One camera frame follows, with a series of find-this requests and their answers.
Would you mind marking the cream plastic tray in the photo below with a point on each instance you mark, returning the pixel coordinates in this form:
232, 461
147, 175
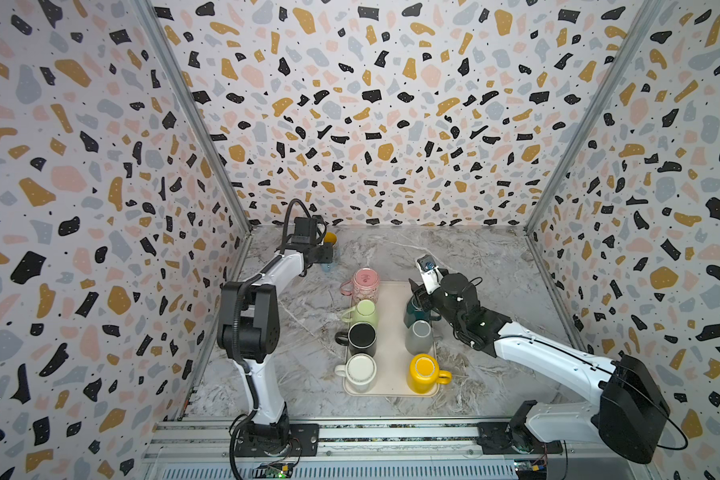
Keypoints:
391, 357

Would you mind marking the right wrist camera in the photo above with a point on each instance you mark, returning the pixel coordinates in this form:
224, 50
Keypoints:
430, 272

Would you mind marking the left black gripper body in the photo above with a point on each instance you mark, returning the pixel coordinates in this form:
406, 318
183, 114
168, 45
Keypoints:
321, 254

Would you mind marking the dark green mug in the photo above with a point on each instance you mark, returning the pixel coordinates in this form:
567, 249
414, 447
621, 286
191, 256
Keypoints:
414, 312

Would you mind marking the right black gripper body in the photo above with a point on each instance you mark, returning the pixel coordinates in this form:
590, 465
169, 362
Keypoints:
435, 294

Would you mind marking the pink patterned mug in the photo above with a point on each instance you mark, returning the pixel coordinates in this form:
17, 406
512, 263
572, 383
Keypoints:
363, 285

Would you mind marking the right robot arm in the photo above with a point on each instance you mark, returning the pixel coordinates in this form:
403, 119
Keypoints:
621, 405

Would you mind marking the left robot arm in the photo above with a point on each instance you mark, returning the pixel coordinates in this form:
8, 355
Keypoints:
249, 331

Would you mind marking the light green mug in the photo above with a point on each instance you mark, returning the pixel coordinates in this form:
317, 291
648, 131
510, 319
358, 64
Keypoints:
364, 311

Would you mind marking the black mug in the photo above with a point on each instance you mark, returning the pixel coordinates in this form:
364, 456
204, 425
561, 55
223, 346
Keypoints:
360, 338

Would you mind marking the white mug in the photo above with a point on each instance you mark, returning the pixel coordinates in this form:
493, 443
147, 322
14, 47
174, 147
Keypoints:
359, 373

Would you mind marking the grey mug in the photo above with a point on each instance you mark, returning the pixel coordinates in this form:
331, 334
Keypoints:
419, 338

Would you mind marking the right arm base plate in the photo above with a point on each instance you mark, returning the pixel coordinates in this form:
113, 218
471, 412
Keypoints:
501, 438

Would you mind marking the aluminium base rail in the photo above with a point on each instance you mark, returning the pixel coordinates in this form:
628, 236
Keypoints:
376, 448

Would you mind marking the light blue yellow-inside mug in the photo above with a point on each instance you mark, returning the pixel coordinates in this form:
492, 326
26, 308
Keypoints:
329, 252

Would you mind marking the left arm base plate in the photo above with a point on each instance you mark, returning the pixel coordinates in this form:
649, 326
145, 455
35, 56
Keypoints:
256, 440

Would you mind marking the yellow mug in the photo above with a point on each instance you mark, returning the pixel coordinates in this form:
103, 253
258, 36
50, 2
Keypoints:
425, 374

